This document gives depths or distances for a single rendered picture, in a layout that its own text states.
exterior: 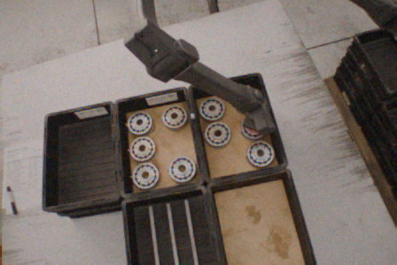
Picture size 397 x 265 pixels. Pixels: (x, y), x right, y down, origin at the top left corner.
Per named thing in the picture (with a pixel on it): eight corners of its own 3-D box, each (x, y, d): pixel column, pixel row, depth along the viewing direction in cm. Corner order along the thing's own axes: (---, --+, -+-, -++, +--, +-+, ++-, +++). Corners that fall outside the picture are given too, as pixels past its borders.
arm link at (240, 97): (176, 32, 70) (143, 58, 75) (182, 51, 67) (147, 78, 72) (262, 88, 103) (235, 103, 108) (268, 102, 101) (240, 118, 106)
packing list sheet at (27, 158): (1, 149, 147) (0, 148, 147) (44, 136, 148) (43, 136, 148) (2, 215, 133) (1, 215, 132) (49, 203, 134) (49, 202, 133)
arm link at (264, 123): (255, 87, 99) (233, 100, 103) (268, 119, 94) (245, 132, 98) (270, 97, 109) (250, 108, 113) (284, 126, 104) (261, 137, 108)
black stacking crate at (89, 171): (58, 126, 137) (45, 114, 127) (121, 113, 137) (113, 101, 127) (58, 216, 120) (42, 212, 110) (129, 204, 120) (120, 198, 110)
